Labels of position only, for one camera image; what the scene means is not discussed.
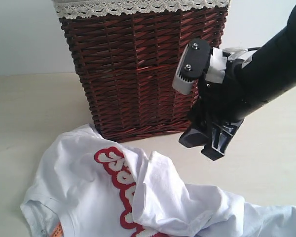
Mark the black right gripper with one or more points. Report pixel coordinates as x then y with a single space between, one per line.
227 103

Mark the white t-shirt red lettering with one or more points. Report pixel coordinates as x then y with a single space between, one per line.
87 186

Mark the dark red wicker basket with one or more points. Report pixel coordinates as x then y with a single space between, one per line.
126 66

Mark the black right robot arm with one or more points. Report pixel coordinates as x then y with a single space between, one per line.
273 66

